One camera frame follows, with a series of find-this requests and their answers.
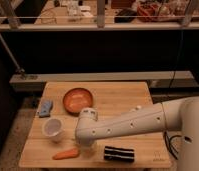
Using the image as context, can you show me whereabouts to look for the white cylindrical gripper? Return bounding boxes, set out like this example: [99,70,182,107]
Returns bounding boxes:
[77,139,97,157]

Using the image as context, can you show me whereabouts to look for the orange pepper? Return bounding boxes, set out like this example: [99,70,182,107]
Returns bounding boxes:
[52,148,79,160]

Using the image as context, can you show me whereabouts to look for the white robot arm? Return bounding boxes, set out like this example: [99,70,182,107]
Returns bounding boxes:
[75,96,199,171]

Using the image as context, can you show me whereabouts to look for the white ceramic cup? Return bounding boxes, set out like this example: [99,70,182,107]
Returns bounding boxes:
[42,118,64,143]

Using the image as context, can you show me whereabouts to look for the black white striped cloth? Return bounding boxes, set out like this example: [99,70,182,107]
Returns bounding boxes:
[104,146,135,163]

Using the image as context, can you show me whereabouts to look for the wooden table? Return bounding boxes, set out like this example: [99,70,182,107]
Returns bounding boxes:
[19,82,171,169]

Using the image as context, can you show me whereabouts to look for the orange plate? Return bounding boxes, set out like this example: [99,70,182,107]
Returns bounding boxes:
[63,88,93,115]

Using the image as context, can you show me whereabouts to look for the blue sponge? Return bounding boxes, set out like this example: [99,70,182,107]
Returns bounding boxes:
[38,100,53,118]

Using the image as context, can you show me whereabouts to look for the white bottle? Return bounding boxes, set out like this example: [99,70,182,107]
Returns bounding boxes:
[130,105,142,112]

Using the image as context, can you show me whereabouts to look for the metal pole with base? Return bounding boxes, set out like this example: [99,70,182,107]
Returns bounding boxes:
[0,25,38,81]

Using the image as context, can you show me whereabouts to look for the black cable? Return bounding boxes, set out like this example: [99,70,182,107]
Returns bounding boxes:
[163,131,183,160]

